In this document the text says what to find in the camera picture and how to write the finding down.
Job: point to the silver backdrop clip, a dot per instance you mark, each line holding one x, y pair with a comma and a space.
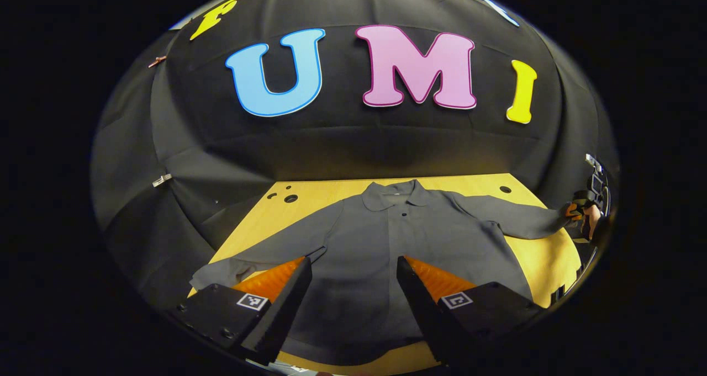
162, 180

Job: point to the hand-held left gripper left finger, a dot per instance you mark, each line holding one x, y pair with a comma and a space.
284, 304

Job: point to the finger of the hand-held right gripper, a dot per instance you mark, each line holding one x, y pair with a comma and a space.
574, 209

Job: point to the red backdrop clip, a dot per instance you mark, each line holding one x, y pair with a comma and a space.
157, 61

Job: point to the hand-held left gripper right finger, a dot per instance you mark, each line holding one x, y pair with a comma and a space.
422, 310

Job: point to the grey collared shirt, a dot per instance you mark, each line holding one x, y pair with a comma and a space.
364, 243

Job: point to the black backdrop cloth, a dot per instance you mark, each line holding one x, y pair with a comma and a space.
353, 144

